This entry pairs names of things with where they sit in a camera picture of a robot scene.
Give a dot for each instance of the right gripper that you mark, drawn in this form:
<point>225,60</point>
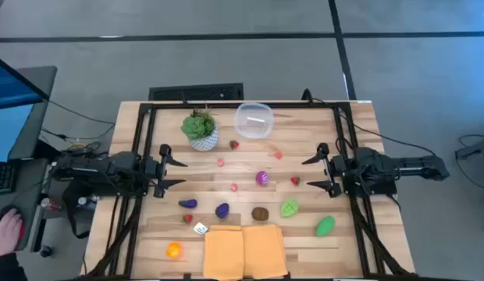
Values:
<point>336,171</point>

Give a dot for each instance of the black perforated floor panel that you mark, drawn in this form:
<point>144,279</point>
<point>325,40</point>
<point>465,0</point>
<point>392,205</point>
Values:
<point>195,92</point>

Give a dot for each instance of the red drink can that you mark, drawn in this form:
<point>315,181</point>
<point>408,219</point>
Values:
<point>50,204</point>

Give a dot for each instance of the grey side desk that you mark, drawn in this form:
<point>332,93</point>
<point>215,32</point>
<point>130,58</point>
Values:
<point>29,183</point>

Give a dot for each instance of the succulent in white patterned pot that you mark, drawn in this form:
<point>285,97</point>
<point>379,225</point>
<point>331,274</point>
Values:
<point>201,130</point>

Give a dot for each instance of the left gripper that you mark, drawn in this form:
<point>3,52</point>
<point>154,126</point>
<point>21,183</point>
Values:
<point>152,171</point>

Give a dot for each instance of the yellow waffle-weave cloth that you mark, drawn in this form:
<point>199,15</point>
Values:
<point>264,250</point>
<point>223,251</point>

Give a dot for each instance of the small white tag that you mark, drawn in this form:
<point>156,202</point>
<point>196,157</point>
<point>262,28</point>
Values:
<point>200,228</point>

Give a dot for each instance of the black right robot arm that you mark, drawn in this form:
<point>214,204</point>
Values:
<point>374,168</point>

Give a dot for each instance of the brown toy kiwi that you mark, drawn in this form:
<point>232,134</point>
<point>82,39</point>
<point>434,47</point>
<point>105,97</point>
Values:
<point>260,213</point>

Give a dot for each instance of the computer monitor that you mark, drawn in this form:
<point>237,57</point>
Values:
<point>15,117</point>

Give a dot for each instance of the small pink toy fruit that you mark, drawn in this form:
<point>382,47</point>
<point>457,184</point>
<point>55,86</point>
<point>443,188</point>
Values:
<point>220,162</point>

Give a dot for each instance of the orange toy fruit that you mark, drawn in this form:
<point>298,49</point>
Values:
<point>173,250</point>

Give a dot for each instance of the black monitor stand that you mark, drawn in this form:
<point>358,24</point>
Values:
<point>43,150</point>

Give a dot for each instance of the green oval toy vegetable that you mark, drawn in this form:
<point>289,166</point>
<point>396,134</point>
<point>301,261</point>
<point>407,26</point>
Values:
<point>325,226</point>

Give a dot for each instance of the purple toy eggplant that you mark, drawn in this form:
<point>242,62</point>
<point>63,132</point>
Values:
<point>187,203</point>

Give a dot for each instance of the purple toy grape bunch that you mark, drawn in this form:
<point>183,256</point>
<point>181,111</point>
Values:
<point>222,210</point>

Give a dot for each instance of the green toy starfruit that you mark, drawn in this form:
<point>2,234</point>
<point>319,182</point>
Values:
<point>289,208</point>

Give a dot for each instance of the black aluminium table frame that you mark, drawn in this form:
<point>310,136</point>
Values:
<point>164,105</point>

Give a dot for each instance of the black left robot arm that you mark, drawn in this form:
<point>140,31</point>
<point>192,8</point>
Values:
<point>105,171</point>

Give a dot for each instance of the small clear bottle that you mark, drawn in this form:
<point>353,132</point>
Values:
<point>87,201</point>

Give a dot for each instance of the black caster wheel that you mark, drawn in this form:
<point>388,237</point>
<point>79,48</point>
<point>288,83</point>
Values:
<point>45,251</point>

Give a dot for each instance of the red toy strawberry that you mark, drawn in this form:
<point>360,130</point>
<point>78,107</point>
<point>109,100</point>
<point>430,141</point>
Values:
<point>187,218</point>
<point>234,144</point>
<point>295,180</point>

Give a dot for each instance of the magenta striped toy onion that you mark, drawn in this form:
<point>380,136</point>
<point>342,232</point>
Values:
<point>262,178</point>

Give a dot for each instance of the person's hand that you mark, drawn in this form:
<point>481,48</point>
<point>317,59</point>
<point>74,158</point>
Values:
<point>6,234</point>

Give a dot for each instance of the person's forearm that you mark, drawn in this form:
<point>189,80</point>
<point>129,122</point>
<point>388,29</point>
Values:
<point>6,269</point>

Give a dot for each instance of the pink toy garlic bulb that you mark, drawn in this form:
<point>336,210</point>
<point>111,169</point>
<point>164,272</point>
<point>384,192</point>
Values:
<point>234,187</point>

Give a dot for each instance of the black computer keyboard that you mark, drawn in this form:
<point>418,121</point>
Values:
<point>2,177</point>

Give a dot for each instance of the small red toy fruit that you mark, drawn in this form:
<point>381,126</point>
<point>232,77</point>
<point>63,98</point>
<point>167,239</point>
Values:
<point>278,155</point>

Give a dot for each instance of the clear plastic tupperware container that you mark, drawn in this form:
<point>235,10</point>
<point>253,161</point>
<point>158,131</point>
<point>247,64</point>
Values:
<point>253,121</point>

